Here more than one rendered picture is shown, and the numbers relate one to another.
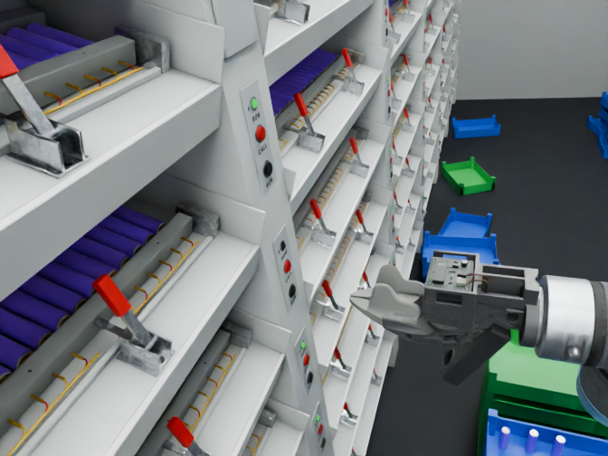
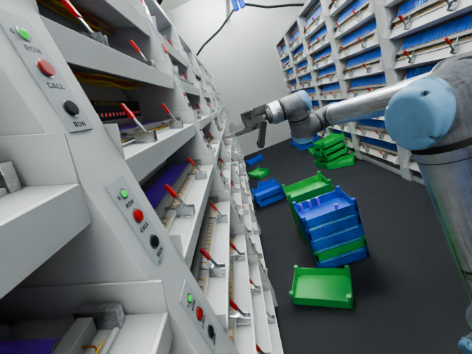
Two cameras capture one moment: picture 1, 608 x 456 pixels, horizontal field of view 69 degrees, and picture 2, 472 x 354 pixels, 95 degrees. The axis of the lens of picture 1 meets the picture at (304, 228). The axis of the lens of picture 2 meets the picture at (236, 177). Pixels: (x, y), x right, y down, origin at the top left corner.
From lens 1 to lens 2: 0.61 m
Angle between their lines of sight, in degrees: 23
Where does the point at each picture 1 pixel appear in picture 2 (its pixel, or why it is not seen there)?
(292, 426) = (225, 201)
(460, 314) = (251, 118)
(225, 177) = (179, 105)
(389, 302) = (234, 128)
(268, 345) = (206, 164)
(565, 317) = (273, 105)
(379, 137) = (218, 137)
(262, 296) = (199, 143)
